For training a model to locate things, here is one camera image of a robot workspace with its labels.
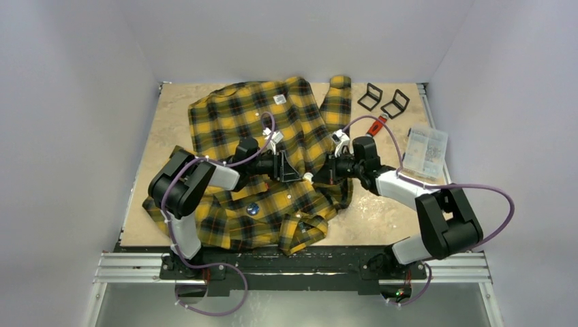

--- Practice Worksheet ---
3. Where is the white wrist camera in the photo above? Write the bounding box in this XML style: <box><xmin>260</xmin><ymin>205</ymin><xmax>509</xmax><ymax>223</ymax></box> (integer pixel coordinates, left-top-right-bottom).
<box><xmin>331</xmin><ymin>129</ymin><xmax>350</xmax><ymax>157</ymax></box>
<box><xmin>262</xmin><ymin>127</ymin><xmax>284</xmax><ymax>154</ymax></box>

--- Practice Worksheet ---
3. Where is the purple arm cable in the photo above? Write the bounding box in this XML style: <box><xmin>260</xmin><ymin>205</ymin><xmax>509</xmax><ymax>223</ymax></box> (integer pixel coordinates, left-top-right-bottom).
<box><xmin>160</xmin><ymin>112</ymin><xmax>277</xmax><ymax>267</ymax></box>
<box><xmin>341</xmin><ymin>115</ymin><xmax>516</xmax><ymax>253</ymax></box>

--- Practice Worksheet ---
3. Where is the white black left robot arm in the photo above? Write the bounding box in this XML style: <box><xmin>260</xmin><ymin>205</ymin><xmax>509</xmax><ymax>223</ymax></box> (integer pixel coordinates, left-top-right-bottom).
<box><xmin>148</xmin><ymin>138</ymin><xmax>302</xmax><ymax>279</ymax></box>

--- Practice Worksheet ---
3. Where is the black square frame left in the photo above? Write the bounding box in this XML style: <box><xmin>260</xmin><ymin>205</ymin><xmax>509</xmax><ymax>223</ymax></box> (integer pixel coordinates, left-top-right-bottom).
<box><xmin>357</xmin><ymin>82</ymin><xmax>383</xmax><ymax>112</ymax></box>

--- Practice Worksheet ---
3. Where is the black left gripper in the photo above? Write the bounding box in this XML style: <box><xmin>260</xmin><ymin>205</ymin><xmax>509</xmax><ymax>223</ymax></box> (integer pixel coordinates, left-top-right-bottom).
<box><xmin>247</xmin><ymin>149</ymin><xmax>301</xmax><ymax>183</ymax></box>

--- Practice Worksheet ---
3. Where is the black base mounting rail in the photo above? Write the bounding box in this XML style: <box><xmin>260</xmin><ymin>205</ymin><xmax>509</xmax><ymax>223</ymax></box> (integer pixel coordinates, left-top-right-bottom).
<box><xmin>159</xmin><ymin>245</ymin><xmax>427</xmax><ymax>300</ymax></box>

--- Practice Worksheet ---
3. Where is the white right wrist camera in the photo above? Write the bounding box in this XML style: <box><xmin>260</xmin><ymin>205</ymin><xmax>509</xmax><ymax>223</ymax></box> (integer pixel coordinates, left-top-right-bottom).
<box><xmin>331</xmin><ymin>129</ymin><xmax>350</xmax><ymax>157</ymax></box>

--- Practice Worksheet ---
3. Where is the black square frame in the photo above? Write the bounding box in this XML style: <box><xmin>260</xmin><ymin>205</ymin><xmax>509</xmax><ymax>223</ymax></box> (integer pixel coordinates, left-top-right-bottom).
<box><xmin>380</xmin><ymin>89</ymin><xmax>410</xmax><ymax>119</ymax></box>
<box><xmin>357</xmin><ymin>82</ymin><xmax>383</xmax><ymax>112</ymax></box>

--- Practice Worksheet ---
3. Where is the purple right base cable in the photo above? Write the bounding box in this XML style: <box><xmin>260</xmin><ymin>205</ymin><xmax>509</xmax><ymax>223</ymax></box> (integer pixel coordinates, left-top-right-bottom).
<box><xmin>384</xmin><ymin>262</ymin><xmax>434</xmax><ymax>308</ymax></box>

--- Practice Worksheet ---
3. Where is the black square frame right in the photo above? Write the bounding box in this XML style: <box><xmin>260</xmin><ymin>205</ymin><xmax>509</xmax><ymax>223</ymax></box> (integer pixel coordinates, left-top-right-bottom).
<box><xmin>380</xmin><ymin>89</ymin><xmax>410</xmax><ymax>119</ymax></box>

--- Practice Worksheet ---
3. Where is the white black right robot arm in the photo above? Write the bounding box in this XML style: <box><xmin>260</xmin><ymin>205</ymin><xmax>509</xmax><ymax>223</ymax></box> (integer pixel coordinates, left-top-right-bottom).
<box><xmin>313</xmin><ymin>130</ymin><xmax>483</xmax><ymax>277</ymax></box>

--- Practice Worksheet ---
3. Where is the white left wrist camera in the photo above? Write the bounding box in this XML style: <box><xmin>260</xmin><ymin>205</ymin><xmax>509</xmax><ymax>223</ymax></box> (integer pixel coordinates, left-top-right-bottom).
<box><xmin>262</xmin><ymin>127</ymin><xmax>284</xmax><ymax>154</ymax></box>

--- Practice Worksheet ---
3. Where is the silver gold round brooch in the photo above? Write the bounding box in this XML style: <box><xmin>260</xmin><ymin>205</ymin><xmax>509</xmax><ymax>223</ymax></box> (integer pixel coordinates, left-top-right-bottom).
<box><xmin>303</xmin><ymin>172</ymin><xmax>314</xmax><ymax>183</ymax></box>

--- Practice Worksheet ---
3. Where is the clear plastic screw box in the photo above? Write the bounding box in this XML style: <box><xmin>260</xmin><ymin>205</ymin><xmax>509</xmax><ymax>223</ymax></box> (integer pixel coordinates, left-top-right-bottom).
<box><xmin>402</xmin><ymin>125</ymin><xmax>448</xmax><ymax>179</ymax></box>

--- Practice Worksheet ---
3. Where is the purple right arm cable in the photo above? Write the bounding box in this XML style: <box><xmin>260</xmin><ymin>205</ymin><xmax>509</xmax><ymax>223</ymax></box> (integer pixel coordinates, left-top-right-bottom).
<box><xmin>341</xmin><ymin>115</ymin><xmax>516</xmax><ymax>253</ymax></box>

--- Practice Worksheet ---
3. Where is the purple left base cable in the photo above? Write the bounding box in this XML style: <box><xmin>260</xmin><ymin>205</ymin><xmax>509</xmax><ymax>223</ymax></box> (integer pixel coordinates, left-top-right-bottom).
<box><xmin>174</xmin><ymin>259</ymin><xmax>250</xmax><ymax>317</ymax></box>

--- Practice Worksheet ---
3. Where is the yellow black plaid shirt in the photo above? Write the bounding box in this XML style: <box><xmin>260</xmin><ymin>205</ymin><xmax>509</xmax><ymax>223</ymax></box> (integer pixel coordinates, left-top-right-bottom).
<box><xmin>142</xmin><ymin>74</ymin><xmax>354</xmax><ymax>256</ymax></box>

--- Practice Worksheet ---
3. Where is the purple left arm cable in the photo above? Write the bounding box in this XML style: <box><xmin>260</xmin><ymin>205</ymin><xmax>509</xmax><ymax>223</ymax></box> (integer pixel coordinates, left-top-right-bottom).
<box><xmin>160</xmin><ymin>112</ymin><xmax>277</xmax><ymax>267</ymax></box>

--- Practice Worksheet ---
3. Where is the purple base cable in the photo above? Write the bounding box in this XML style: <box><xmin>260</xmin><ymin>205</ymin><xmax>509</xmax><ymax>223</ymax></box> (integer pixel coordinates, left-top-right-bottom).
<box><xmin>384</xmin><ymin>262</ymin><xmax>434</xmax><ymax>308</ymax></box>
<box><xmin>174</xmin><ymin>259</ymin><xmax>250</xmax><ymax>317</ymax></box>

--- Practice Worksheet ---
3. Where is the red handled adjustable wrench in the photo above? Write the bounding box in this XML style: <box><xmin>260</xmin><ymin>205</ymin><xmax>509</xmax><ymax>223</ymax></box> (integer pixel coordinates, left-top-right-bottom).
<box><xmin>365</xmin><ymin>113</ymin><xmax>389</xmax><ymax>138</ymax></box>

